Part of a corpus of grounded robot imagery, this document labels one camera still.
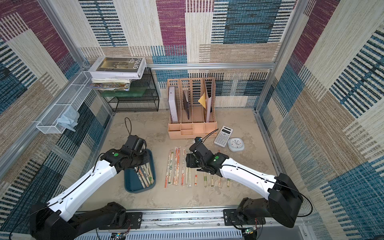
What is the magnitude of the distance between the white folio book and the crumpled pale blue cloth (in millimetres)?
222

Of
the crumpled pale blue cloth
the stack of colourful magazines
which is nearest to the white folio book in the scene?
the stack of colourful magazines

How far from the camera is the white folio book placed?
82cm

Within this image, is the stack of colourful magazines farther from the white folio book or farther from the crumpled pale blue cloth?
the crumpled pale blue cloth
